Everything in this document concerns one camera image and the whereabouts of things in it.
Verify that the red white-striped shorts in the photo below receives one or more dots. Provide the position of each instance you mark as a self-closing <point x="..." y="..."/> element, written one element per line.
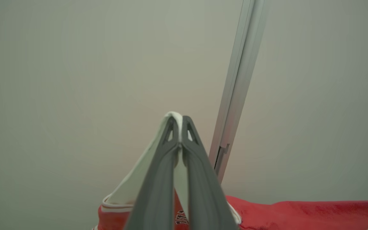
<point x="299" y="214"/>

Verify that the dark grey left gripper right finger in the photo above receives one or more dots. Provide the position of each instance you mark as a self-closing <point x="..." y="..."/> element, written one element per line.
<point x="206" y="198"/>

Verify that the grey metal partition frame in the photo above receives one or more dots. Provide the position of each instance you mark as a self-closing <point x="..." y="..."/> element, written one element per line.
<point x="241" y="80"/>

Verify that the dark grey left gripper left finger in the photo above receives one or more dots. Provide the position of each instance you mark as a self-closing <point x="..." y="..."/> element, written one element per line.
<point x="158" y="191"/>

